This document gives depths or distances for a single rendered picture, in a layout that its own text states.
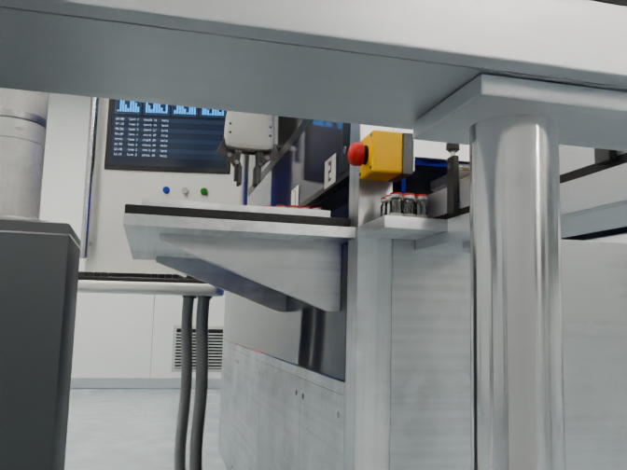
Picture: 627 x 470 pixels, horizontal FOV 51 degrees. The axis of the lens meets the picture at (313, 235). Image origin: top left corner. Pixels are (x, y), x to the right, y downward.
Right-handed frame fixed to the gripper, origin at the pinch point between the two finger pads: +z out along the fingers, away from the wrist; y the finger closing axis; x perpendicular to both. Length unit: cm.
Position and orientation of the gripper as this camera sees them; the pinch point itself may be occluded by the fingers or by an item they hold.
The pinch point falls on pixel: (247, 176)
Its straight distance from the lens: 136.2
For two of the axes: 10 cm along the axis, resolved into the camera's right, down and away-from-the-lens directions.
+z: -0.3, 9.9, -1.3
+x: 2.4, -1.2, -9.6
